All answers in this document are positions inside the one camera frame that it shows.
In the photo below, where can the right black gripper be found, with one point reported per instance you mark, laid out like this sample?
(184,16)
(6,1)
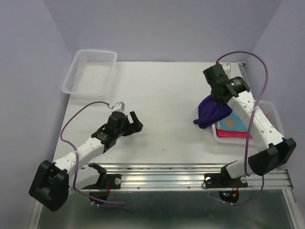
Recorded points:
(220,101)

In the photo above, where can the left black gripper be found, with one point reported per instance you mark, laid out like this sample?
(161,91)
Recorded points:
(133,127)

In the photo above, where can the purple towel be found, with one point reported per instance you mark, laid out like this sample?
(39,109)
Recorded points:
(210,112)

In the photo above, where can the blue orange patterned towel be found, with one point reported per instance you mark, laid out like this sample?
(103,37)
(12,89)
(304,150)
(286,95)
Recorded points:
(231,123)

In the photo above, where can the pink towel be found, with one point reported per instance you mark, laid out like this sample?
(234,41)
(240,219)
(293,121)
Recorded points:
(230,134)

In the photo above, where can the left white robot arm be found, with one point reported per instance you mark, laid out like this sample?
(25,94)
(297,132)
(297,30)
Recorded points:
(75,173)

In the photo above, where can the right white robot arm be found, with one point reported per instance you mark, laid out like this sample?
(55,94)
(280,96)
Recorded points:
(273,148)

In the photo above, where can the white basket at right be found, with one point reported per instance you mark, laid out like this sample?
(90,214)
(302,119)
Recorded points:
(271,114)

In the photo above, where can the white basket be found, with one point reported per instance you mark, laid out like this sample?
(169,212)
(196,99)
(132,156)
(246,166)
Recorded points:
(90,73)
(271,114)

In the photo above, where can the white basket at left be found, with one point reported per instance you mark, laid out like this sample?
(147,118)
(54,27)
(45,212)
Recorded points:
(90,73)

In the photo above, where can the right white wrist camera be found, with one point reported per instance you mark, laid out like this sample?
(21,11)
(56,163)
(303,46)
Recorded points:
(227,68)

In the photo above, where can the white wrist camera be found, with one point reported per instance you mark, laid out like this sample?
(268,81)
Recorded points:
(227,68)
(118,107)

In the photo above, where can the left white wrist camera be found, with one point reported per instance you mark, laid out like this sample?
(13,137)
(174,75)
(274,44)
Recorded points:
(118,107)

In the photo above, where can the aluminium mounting rail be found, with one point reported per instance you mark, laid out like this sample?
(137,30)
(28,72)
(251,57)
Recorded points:
(186,177)

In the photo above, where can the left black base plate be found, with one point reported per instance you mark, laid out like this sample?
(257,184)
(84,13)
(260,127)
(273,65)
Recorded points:
(106,181)

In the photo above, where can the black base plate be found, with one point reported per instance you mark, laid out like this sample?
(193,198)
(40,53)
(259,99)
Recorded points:
(217,180)
(106,181)

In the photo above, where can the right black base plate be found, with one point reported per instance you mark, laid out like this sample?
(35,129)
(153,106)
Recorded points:
(217,180)

